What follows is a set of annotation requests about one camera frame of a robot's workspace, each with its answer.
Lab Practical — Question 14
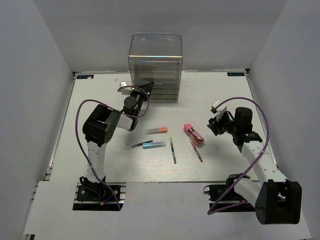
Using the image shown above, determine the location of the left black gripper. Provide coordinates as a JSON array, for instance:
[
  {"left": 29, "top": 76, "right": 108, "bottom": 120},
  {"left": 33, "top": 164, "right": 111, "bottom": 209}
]
[{"left": 129, "top": 82, "right": 154, "bottom": 118}]

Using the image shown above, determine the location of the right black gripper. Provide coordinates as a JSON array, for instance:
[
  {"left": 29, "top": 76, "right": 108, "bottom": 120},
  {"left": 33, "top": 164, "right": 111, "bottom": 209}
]
[{"left": 207, "top": 111, "right": 239, "bottom": 136}]

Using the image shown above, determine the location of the pink capped marker tube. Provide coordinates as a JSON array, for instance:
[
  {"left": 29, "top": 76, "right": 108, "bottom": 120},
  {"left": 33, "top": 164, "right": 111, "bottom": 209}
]
[{"left": 183, "top": 123, "right": 205, "bottom": 145}]

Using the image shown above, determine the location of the red pen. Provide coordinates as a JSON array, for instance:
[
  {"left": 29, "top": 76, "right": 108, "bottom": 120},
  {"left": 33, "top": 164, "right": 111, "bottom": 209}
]
[{"left": 188, "top": 138, "right": 203, "bottom": 163}]

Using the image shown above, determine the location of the green pen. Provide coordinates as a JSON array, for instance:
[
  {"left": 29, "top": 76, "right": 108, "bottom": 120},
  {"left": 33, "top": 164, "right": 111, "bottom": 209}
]
[{"left": 169, "top": 137, "right": 177, "bottom": 164}]

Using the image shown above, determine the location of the blue capped highlighter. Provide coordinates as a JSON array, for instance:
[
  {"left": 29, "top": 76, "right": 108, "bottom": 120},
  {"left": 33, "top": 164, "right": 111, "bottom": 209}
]
[{"left": 142, "top": 141, "right": 166, "bottom": 149}]

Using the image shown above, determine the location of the purple pen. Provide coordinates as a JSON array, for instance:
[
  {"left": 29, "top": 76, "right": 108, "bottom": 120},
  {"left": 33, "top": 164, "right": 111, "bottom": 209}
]
[{"left": 126, "top": 140, "right": 153, "bottom": 150}]

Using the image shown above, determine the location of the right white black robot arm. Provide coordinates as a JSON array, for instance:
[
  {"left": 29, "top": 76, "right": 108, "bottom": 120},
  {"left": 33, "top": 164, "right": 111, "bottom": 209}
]
[{"left": 207, "top": 107, "right": 302, "bottom": 225}]

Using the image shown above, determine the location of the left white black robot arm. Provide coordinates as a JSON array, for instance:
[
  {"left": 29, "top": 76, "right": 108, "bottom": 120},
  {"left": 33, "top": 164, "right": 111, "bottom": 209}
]
[{"left": 80, "top": 82, "right": 154, "bottom": 200}]

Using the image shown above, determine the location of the clear acrylic drawer organizer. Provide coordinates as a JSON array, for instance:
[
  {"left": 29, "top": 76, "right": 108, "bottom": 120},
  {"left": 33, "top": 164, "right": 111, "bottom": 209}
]
[{"left": 128, "top": 33, "right": 183, "bottom": 102}]

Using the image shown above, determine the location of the orange capped highlighter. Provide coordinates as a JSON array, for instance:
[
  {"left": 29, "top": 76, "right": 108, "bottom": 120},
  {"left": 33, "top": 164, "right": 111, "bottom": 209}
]
[{"left": 145, "top": 127, "right": 168, "bottom": 135}]

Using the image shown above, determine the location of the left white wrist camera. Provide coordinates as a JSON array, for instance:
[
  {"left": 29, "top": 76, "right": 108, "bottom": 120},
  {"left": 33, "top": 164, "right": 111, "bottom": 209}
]
[{"left": 117, "top": 81, "right": 133, "bottom": 96}]

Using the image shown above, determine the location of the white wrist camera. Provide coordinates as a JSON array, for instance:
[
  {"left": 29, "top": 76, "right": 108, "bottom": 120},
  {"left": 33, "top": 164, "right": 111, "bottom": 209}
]
[
  {"left": 117, "top": 81, "right": 133, "bottom": 96},
  {"left": 210, "top": 99, "right": 227, "bottom": 122}
]

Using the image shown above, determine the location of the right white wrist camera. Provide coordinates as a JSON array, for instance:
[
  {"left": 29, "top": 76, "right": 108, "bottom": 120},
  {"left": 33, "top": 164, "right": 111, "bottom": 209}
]
[{"left": 210, "top": 99, "right": 227, "bottom": 122}]

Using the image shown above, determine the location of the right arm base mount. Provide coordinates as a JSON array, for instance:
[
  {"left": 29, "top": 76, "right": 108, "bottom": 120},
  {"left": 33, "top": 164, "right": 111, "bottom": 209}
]
[{"left": 203, "top": 173, "right": 258, "bottom": 213}]

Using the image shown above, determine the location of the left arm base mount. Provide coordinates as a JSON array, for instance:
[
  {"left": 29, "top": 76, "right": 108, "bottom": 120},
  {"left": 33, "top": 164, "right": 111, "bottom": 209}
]
[{"left": 72, "top": 176, "right": 126, "bottom": 212}]

